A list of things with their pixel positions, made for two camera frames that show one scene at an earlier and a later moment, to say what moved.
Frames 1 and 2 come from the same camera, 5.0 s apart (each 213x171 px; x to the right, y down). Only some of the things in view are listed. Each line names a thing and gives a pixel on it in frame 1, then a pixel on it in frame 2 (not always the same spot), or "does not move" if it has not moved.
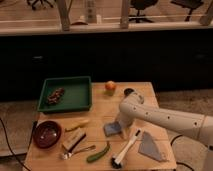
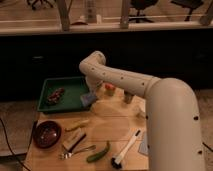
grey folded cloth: [149, 147] does not move
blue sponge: [112, 128] -> [88, 99]
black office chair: [141, 5] does not move
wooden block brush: [72, 137] does not move
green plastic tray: [77, 94] does not move
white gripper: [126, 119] -> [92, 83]
